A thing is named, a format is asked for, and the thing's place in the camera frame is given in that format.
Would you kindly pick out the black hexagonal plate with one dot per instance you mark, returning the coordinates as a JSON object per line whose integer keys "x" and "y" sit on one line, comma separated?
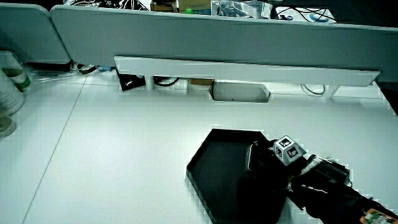
{"x": 220, "y": 174}

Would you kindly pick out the small cardboard box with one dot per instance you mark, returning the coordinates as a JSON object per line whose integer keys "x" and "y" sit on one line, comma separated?
{"x": 201, "y": 81}

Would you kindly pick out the white desk shelf riser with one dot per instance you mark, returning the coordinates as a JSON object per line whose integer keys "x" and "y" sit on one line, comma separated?
{"x": 236, "y": 71}

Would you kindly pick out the black plastic bag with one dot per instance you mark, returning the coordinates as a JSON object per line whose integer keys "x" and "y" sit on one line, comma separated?
{"x": 130, "y": 82}

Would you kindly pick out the large grey partition panel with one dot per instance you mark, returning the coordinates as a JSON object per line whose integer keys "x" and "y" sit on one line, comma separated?
{"x": 217, "y": 39}

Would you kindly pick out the blue object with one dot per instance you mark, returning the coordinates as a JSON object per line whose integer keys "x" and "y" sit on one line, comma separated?
{"x": 106, "y": 68}

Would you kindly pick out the brown cardboard box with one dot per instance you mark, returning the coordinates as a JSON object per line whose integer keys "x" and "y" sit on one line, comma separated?
{"x": 194, "y": 5}

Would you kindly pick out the clear plastic bag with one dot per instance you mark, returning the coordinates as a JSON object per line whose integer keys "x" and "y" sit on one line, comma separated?
{"x": 242, "y": 8}

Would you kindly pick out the tape roll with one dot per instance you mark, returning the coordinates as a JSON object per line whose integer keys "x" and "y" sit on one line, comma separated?
{"x": 87, "y": 69}

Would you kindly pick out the green label can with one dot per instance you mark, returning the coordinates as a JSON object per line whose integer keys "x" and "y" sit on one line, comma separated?
{"x": 19, "y": 76}

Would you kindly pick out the small grey partition panel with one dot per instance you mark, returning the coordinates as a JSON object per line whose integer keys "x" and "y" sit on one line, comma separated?
{"x": 28, "y": 34}

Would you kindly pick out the white cylindrical container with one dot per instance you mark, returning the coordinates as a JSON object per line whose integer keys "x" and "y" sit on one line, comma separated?
{"x": 8, "y": 95}

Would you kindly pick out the round white lid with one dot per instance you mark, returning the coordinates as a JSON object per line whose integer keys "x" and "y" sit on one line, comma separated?
{"x": 5, "y": 125}

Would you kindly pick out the orange circuit board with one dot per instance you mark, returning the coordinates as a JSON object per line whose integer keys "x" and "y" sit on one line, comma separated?
{"x": 376, "y": 216}

